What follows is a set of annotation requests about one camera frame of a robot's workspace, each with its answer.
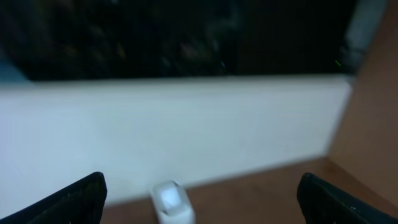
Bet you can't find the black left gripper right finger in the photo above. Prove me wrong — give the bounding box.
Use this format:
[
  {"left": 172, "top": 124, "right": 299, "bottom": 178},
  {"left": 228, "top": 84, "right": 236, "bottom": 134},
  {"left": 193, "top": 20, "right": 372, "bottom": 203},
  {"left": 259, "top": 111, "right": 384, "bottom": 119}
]
[{"left": 297, "top": 172, "right": 397, "bottom": 224}]

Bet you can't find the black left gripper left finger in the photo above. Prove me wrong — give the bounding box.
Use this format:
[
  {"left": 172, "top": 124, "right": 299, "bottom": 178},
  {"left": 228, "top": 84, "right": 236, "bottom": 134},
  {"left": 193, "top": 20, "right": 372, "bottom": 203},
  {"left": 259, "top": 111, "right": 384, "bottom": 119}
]
[{"left": 1, "top": 172, "right": 108, "bottom": 224}]

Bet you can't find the white barcode scanner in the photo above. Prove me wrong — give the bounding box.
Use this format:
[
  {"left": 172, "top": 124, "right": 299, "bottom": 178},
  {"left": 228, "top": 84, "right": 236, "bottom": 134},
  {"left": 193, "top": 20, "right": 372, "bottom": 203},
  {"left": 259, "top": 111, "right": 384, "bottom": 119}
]
[{"left": 150, "top": 180, "right": 196, "bottom": 224}]

